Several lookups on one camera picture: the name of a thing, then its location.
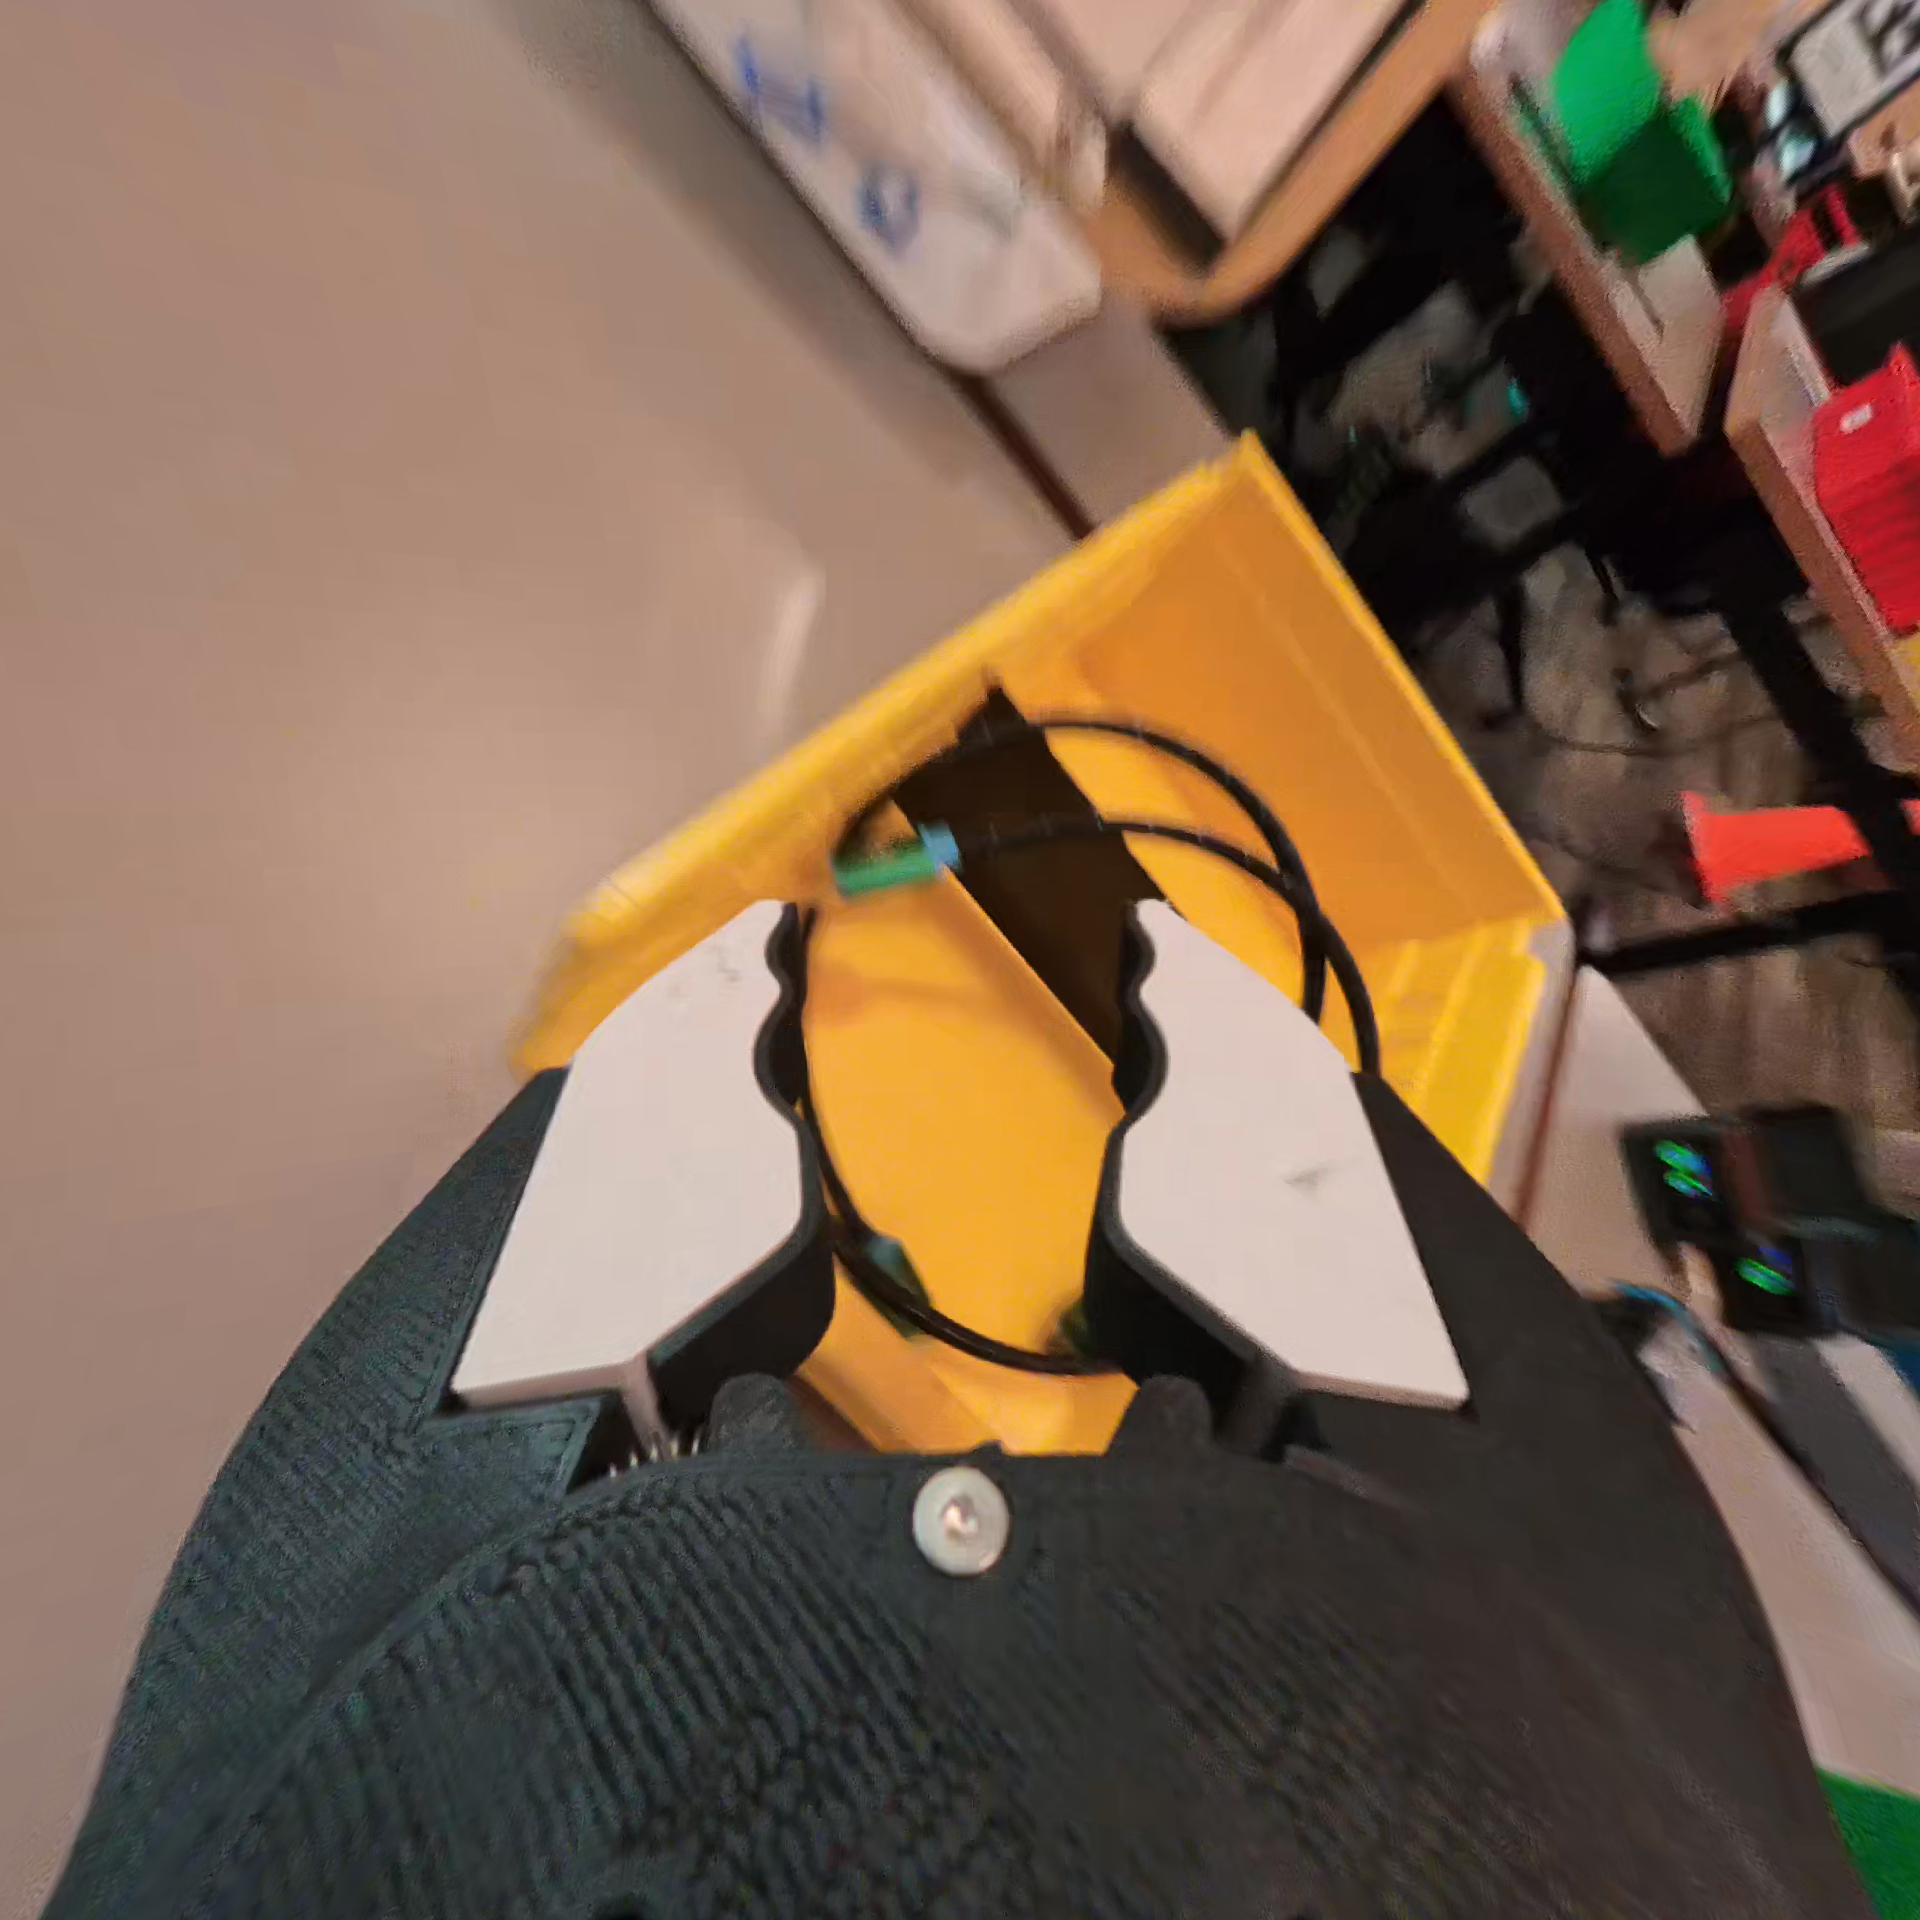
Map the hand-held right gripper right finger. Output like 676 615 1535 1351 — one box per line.
1083 895 1472 1448

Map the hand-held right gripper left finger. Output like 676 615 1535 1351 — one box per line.
449 895 837 1454

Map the green usb plug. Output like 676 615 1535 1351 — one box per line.
829 823 964 906

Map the black usb cable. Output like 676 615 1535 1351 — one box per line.
796 717 1385 1379

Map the yellow plastic bin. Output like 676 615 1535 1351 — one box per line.
509 432 1568 1456

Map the black battery charger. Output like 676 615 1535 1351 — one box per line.
1720 1106 1920 1340
1622 1114 1748 1250

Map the orange plastic cone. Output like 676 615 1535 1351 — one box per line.
1677 788 1880 906

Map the red storage bin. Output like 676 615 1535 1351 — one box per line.
1804 343 1920 635

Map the wooden shelf rack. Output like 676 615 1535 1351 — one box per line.
1452 0 1920 722

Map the green plastic box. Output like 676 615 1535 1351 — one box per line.
1812 1767 1920 1920

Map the green storage bin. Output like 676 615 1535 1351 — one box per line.
1543 0 1740 260

